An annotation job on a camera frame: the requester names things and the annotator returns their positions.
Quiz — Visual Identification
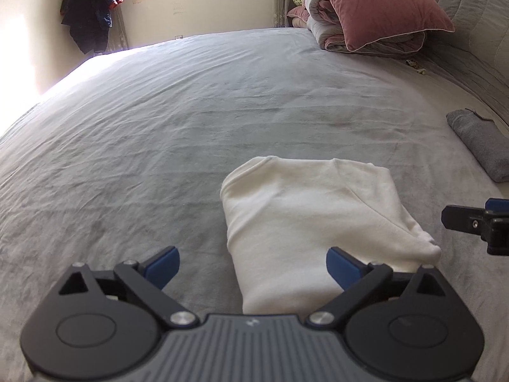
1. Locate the grey quilted headboard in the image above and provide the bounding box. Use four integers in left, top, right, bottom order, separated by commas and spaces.
406, 0, 509, 126

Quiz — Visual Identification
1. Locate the folded grey quilt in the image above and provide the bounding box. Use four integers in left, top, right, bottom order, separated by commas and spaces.
303, 0, 427, 55

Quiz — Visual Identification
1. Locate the large pink velvet pillow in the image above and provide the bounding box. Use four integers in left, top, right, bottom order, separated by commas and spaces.
309, 0, 456, 53

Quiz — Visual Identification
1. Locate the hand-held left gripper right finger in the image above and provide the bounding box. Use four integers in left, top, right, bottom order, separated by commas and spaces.
306, 247, 448, 330

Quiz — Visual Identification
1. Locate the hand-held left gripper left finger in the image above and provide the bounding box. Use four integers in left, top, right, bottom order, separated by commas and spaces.
59, 245, 200, 330

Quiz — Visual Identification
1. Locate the folded grey cloth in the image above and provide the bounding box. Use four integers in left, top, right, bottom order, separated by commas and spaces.
445, 108, 509, 184

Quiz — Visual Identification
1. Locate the small pink pillow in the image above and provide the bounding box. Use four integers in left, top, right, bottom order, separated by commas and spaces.
286, 6, 313, 29

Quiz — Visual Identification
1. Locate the white sweatshirt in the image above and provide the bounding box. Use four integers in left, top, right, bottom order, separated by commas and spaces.
220, 155, 443, 315

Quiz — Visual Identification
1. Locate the dark hanging jacket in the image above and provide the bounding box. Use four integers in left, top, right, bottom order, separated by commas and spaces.
59, 0, 125, 54

